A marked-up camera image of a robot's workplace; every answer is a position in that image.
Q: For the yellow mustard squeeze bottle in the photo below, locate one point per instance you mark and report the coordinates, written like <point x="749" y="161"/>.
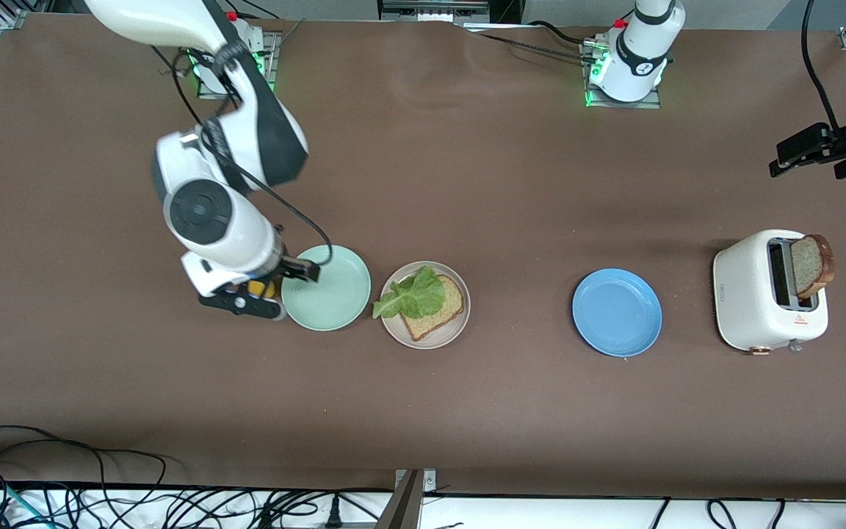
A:
<point x="270" y="290"/>

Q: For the green lettuce leaf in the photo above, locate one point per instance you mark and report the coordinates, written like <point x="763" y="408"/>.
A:
<point x="416" y="294"/>

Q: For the brown bread slice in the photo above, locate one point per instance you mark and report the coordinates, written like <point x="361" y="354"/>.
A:
<point x="807" y="264"/>
<point x="438" y="319"/>

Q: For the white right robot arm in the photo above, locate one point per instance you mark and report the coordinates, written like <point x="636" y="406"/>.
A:
<point x="210" y="213"/>

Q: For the mint green plate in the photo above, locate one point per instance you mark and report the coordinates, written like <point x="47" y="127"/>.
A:
<point x="335" y="301"/>

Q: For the beige plate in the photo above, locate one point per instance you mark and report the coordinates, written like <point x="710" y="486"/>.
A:
<point x="397" y="327"/>

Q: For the blue plate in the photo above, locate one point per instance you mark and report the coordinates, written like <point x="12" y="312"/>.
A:
<point x="617" y="312"/>

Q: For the white toaster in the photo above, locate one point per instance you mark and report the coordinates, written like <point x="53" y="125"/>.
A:
<point x="742" y="294"/>

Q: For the black power plug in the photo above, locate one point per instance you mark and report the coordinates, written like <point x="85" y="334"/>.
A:
<point x="333" y="518"/>

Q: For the white side bench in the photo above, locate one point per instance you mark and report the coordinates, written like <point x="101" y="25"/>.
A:
<point x="540" y="514"/>

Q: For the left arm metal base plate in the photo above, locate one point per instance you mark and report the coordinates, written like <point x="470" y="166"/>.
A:
<point x="625" y="104"/>

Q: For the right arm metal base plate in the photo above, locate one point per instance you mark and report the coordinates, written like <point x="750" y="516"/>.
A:
<point x="272" y="44"/>

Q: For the grey metal bracket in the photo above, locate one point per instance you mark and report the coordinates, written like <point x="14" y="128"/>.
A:
<point x="408" y="507"/>

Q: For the grey metal frame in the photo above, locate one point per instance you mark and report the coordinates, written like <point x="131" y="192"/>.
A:
<point x="434" y="9"/>

